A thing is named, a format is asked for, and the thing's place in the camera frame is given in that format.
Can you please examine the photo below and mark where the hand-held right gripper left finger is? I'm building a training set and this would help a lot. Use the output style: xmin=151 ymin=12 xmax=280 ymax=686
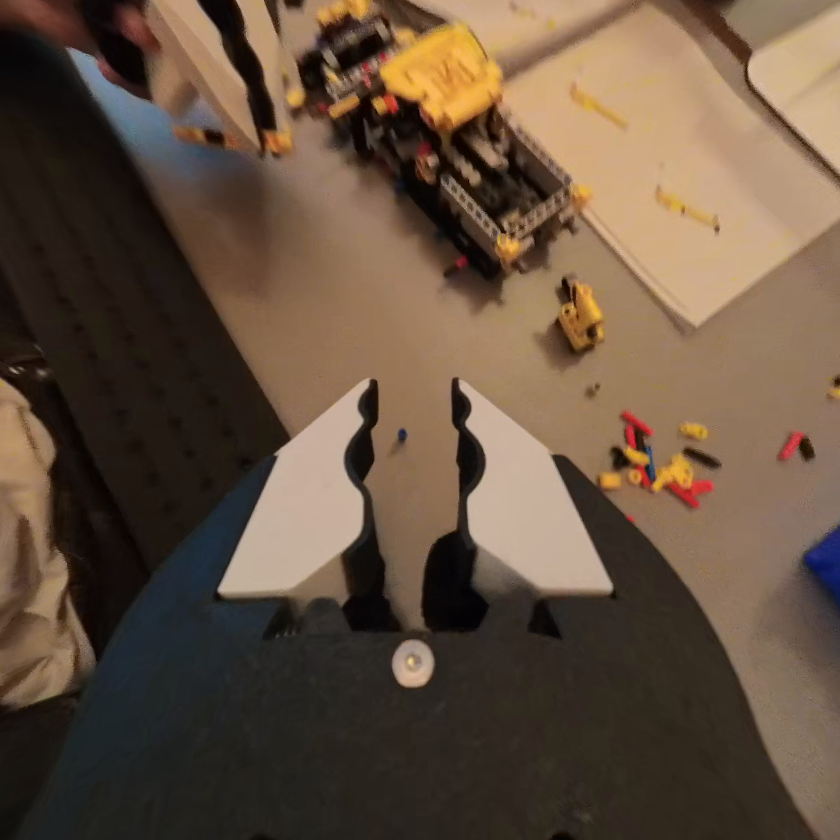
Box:
xmin=217 ymin=378 xmax=398 ymax=634

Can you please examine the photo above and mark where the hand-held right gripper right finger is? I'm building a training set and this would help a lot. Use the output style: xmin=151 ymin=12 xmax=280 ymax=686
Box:
xmin=423 ymin=377 xmax=616 ymax=634

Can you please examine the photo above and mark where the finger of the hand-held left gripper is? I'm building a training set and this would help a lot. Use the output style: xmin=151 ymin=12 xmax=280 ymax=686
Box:
xmin=147 ymin=0 xmax=261 ymax=153
xmin=200 ymin=0 xmax=294 ymax=156

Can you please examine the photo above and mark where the instruction booklet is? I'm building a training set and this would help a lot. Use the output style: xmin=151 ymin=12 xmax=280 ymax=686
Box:
xmin=394 ymin=0 xmax=840 ymax=329

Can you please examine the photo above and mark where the grey desk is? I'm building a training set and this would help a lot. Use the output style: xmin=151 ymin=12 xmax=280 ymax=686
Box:
xmin=66 ymin=0 xmax=840 ymax=840

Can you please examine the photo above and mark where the person's left hand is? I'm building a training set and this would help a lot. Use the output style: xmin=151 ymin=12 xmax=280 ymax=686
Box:
xmin=115 ymin=7 xmax=163 ymax=99

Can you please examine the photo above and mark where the partly built yellow toy car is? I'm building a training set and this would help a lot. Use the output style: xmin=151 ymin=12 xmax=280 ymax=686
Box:
xmin=295 ymin=0 xmax=592 ymax=280

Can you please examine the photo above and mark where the yellow black brick subassembly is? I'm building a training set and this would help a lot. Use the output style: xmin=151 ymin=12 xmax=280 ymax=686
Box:
xmin=558 ymin=276 xmax=606 ymax=355

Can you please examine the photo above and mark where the black perforated foam pad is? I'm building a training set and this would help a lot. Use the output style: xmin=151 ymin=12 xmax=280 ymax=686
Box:
xmin=0 ymin=33 xmax=293 ymax=657

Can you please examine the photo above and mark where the blue storage bin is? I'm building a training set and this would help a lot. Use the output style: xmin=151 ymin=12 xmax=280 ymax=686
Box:
xmin=804 ymin=525 xmax=840 ymax=608

